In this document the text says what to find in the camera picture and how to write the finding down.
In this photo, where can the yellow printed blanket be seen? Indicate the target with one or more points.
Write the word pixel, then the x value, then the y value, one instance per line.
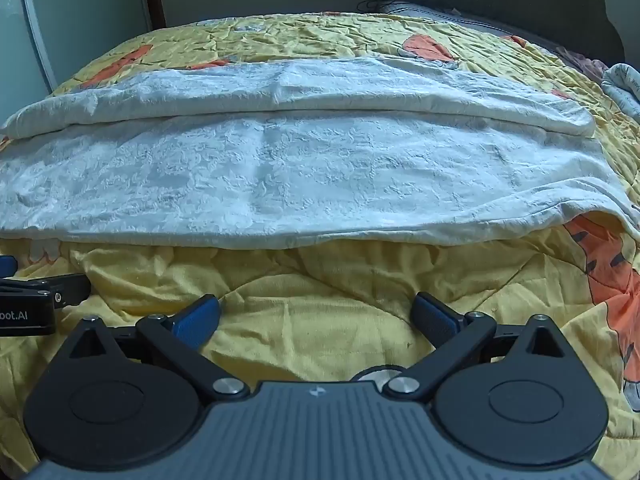
pixel 320 305

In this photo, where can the white wardrobe door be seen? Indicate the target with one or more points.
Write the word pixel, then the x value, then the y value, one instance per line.
pixel 65 20

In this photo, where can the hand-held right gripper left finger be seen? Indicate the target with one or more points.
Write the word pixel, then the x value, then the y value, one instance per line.
pixel 196 324

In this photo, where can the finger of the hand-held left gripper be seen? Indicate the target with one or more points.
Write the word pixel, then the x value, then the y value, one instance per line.
pixel 65 287

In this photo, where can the white towel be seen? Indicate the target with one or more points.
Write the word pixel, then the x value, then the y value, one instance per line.
pixel 300 175

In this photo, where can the grey pillow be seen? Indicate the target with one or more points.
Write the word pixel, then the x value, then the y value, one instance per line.
pixel 450 17

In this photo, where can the light printed cloth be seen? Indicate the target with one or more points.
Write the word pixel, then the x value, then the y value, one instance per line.
pixel 624 87

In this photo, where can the pink floral cloth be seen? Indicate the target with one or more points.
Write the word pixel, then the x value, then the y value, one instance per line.
pixel 582 62

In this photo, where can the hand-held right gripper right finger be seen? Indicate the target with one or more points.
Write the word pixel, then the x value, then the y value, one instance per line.
pixel 434 321

